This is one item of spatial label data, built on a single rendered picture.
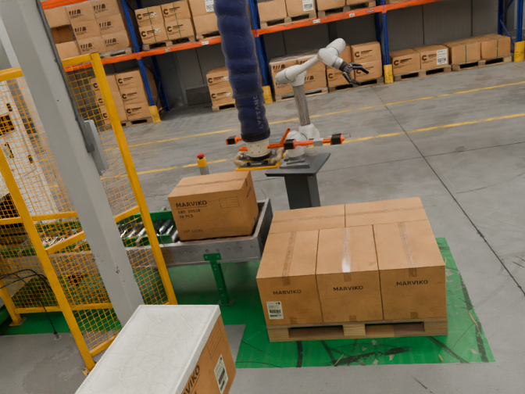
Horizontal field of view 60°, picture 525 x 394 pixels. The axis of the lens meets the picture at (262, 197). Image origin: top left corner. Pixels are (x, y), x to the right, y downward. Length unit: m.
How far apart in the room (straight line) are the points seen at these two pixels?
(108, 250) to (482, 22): 10.94
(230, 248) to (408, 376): 1.52
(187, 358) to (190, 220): 1.95
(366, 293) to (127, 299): 1.53
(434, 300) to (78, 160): 2.32
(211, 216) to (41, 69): 1.66
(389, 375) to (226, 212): 1.63
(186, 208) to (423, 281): 1.82
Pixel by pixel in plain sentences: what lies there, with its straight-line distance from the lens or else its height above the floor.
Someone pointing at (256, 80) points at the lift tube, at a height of 1.70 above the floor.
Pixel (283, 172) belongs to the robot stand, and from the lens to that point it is 4.18.
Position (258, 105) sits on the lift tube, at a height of 1.53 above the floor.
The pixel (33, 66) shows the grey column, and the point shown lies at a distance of 2.69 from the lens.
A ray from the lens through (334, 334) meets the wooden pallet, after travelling 3.35.
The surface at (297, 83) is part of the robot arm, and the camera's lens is 4.28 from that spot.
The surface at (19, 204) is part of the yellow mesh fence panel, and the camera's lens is 3.16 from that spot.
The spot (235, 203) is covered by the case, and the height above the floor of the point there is 0.83.
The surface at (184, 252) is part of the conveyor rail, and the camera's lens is 3.68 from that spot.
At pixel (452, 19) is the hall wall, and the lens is 12.35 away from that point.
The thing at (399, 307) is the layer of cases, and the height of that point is 0.24.
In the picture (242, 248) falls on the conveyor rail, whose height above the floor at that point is 0.52.
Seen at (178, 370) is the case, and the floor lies 1.02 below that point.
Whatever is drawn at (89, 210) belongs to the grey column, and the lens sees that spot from 2.84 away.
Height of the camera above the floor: 2.23
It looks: 23 degrees down
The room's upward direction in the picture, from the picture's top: 11 degrees counter-clockwise
